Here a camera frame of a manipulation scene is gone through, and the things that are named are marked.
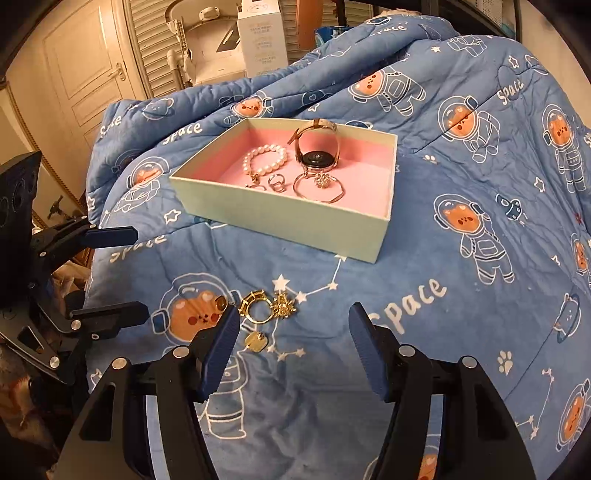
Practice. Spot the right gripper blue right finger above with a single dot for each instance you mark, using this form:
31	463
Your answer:
378	351

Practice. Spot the gold square earring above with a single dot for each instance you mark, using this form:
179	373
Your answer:
256	341

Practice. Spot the white baby high chair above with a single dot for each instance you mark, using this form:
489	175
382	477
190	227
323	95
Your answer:
207	33

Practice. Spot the blue tissue pack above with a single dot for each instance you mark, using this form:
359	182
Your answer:
325	34

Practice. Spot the mint box pink lining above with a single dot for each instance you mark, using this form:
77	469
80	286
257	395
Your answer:
245	178

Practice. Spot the brown strap wristwatch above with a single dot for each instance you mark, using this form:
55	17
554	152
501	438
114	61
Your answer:
323	154

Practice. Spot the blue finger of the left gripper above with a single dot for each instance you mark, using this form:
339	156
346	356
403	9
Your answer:
110	318
96	238

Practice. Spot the tall white cardboard box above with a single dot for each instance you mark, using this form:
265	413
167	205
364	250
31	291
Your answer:
260	28

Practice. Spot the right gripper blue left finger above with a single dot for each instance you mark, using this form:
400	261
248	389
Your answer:
210	351

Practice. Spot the white panel door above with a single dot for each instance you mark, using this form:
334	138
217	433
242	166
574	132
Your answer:
90	64

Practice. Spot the blue space bear quilt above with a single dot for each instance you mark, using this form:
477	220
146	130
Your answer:
487	252

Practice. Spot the thin rose gold bangle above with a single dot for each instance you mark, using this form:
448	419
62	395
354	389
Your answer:
304	187

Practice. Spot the gold snowflake earring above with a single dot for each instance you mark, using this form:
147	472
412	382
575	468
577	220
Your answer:
282	306
323	180

